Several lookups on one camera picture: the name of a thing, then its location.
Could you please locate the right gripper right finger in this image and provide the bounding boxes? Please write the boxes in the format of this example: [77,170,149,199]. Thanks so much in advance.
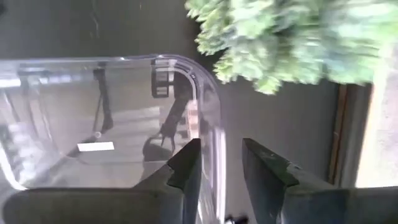
[241,138,398,224]

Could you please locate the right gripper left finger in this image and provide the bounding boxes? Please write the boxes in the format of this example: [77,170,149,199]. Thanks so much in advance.
[2,138,202,224]

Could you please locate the clear plastic bin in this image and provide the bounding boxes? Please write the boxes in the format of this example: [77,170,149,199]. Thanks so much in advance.
[0,54,227,224]

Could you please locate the green succulent in grey pot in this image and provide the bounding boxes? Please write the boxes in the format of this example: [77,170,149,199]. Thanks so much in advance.
[184,0,398,96]

